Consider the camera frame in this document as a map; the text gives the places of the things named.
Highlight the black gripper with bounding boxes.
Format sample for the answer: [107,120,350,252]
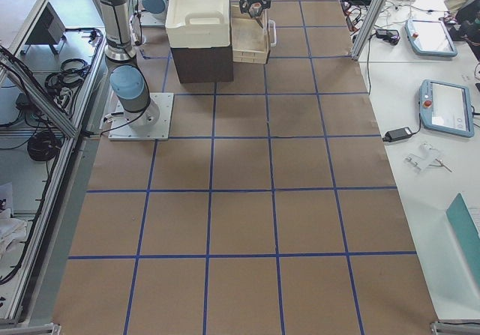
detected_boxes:
[239,0,272,16]

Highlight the grey orange scissors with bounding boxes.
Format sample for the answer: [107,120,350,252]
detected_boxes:
[249,3,264,29]

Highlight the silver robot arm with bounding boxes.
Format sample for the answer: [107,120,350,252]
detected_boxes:
[141,0,167,16]
[99,0,272,132]

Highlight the dark brown drawer cabinet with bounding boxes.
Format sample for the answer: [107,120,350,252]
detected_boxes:
[171,46,233,84]

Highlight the white plastic tray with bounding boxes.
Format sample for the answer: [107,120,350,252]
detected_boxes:
[165,0,230,49]

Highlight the far teach pendant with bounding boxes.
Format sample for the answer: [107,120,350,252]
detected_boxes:
[404,19,458,58]

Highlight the teach pendant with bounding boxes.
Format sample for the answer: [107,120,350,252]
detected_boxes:
[418,79,475,138]
[404,19,458,58]

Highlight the black power adapter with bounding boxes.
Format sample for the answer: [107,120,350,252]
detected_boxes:
[382,127,413,142]

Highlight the near teach pendant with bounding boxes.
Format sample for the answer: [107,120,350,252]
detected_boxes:
[418,79,475,138]

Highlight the black box on floor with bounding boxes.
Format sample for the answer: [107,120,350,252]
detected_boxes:
[20,2,66,55]

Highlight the clear plastic parts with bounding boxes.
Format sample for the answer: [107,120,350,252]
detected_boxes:
[403,142,453,174]

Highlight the teal folder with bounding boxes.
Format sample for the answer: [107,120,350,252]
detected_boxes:
[446,193,479,274]

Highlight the wooden drawer with white handle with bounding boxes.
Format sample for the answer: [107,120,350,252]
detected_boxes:
[230,5,277,64]

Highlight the aluminium frame post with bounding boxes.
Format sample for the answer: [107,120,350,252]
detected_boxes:
[350,0,386,61]

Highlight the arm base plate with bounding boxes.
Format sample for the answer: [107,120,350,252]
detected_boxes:
[140,11,167,28]
[106,92,174,141]

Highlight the aluminium frame rail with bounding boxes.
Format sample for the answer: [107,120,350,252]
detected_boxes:
[1,46,79,138]

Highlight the coiled black cables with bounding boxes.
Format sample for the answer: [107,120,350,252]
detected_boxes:
[25,26,106,163]

